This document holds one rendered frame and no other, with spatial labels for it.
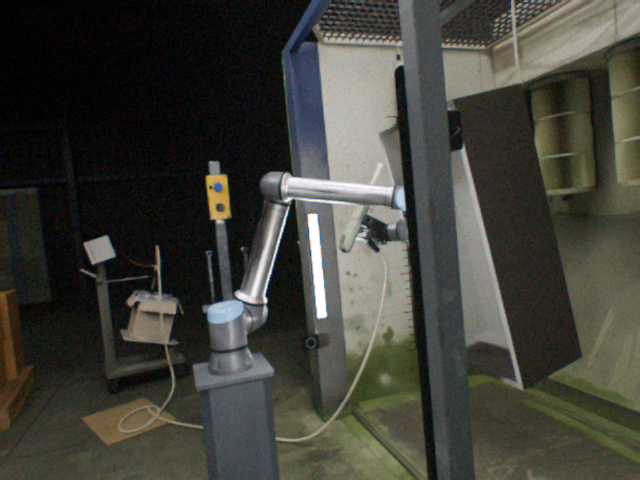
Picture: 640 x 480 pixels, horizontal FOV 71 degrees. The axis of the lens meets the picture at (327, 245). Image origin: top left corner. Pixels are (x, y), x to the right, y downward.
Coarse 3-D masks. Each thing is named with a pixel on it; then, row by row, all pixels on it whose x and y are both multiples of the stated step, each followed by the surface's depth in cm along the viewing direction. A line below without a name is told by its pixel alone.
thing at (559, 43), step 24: (576, 0) 242; (600, 0) 229; (624, 0) 217; (552, 24) 258; (576, 24) 244; (600, 24) 230; (624, 24) 219; (504, 48) 296; (528, 48) 277; (552, 48) 260; (576, 48) 245; (600, 48) 231; (504, 72) 298; (528, 72) 279; (552, 72) 266; (600, 72) 275
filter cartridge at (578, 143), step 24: (576, 72) 266; (552, 96) 275; (576, 96) 269; (552, 120) 275; (576, 120) 270; (552, 144) 276; (576, 144) 271; (552, 168) 279; (576, 168) 272; (552, 192) 280
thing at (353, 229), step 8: (376, 168) 214; (376, 176) 211; (360, 208) 203; (368, 208) 206; (352, 216) 203; (360, 216) 202; (352, 224) 200; (360, 224) 201; (352, 232) 198; (360, 232) 202; (344, 240) 197; (352, 240) 198; (368, 240) 206; (344, 248) 195; (376, 248) 210
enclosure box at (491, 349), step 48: (480, 96) 173; (384, 144) 225; (480, 144) 173; (528, 144) 182; (480, 192) 174; (528, 192) 182; (480, 240) 233; (528, 240) 183; (480, 288) 245; (528, 288) 183; (480, 336) 246; (528, 336) 184; (576, 336) 194; (528, 384) 184
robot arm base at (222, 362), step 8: (216, 352) 183; (224, 352) 182; (232, 352) 183; (240, 352) 184; (248, 352) 189; (216, 360) 183; (224, 360) 182; (232, 360) 182; (240, 360) 183; (248, 360) 187; (208, 368) 185; (216, 368) 183; (224, 368) 181; (232, 368) 181; (240, 368) 182; (248, 368) 185
